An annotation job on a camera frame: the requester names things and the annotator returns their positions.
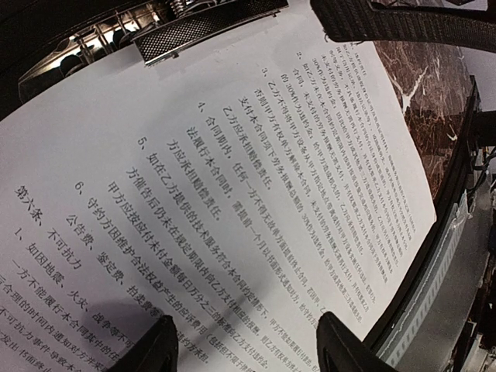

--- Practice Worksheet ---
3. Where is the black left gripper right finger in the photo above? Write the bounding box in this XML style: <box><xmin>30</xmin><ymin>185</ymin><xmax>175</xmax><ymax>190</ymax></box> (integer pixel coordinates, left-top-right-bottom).
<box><xmin>316</xmin><ymin>312</ymin><xmax>395</xmax><ymax>372</ymax></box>

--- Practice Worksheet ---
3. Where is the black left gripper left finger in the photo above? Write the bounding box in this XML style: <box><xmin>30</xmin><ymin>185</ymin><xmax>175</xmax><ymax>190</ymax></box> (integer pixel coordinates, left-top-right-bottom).
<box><xmin>108</xmin><ymin>315</ymin><xmax>179</xmax><ymax>372</ymax></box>

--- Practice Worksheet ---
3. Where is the blue file folder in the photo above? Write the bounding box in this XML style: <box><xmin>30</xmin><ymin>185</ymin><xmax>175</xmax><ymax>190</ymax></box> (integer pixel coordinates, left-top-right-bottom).
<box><xmin>1</xmin><ymin>1</ymin><xmax>174</xmax><ymax>118</ymax></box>

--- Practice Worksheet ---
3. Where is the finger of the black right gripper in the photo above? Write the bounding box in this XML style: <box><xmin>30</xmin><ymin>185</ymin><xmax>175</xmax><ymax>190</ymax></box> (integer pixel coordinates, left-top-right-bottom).
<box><xmin>310</xmin><ymin>1</ymin><xmax>495</xmax><ymax>53</ymax></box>

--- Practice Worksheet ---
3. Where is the silver folder spring clip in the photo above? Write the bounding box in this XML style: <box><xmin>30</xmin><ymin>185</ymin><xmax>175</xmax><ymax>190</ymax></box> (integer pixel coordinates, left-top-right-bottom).
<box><xmin>18</xmin><ymin>1</ymin><xmax>288</xmax><ymax>102</ymax></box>

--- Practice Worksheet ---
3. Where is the stapled text document stack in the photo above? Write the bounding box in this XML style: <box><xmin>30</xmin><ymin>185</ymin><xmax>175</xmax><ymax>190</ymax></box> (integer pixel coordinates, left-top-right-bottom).
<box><xmin>1</xmin><ymin>1</ymin><xmax>436</xmax><ymax>371</ymax></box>

